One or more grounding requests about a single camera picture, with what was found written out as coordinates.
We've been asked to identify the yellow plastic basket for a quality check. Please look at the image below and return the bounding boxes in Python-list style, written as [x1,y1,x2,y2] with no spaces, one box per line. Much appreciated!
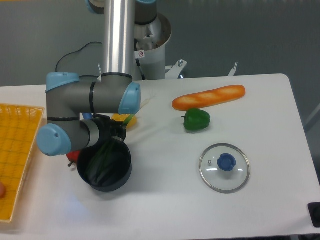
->
[0,103,45,223]

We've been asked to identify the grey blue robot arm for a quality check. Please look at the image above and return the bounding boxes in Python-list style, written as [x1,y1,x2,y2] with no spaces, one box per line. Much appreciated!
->
[36,0,157,156]

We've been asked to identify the glass lid blue knob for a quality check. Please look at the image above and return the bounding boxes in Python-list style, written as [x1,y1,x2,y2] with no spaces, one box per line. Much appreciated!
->
[198,143,251,194]

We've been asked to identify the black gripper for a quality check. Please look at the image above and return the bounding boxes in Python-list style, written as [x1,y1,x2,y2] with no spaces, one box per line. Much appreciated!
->
[92,114,127,146]

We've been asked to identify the orange baguette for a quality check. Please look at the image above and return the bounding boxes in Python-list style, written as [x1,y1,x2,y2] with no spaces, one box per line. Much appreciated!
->
[171,85,246,111]

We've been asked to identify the green onion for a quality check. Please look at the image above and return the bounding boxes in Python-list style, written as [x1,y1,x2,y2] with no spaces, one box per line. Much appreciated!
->
[84,114,135,182]

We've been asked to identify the black device at edge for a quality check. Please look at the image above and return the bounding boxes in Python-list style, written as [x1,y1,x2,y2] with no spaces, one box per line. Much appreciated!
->
[307,202,320,228]

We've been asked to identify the green bell pepper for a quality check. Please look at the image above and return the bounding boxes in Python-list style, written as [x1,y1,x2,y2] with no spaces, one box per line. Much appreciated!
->
[182,108,211,132]

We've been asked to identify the yellow bell pepper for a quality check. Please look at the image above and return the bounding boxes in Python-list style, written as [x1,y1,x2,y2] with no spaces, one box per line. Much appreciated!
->
[111,113,138,130]

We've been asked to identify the black cable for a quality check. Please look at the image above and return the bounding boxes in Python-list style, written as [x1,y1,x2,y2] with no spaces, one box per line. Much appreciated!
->
[55,41,104,78]

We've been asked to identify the red bell pepper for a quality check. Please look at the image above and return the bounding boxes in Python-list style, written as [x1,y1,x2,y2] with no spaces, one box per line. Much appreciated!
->
[66,150,81,167]

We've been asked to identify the white bracket behind table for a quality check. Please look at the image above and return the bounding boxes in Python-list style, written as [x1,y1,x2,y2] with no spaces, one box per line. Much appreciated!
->
[227,62,238,77]

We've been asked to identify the black pot blue handle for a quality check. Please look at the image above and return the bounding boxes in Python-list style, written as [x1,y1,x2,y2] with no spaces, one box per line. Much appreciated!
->
[76,111,133,193]

